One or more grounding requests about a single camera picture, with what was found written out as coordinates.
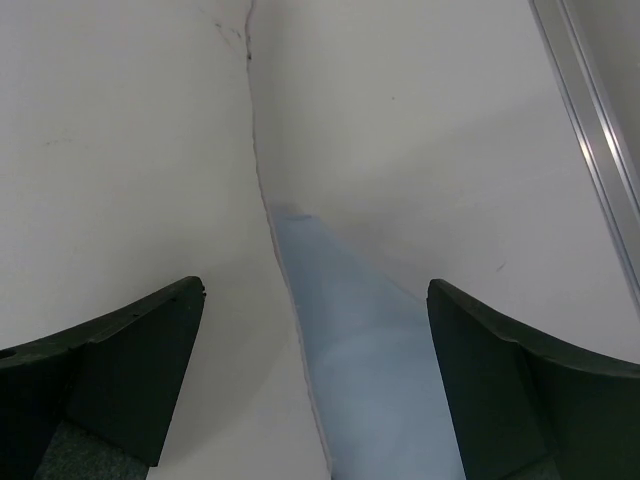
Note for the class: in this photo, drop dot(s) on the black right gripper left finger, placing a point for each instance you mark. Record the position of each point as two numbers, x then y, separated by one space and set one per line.
95 401

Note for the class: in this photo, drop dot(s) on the aluminium frame rail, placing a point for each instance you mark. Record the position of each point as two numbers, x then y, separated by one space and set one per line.
596 128

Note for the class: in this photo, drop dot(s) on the light blue pillowcase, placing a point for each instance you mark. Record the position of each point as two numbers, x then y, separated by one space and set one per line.
371 361

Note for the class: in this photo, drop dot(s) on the white pillow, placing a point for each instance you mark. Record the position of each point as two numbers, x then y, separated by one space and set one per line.
143 142

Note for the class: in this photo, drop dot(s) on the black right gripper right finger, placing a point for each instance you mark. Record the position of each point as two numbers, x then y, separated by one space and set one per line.
527 405

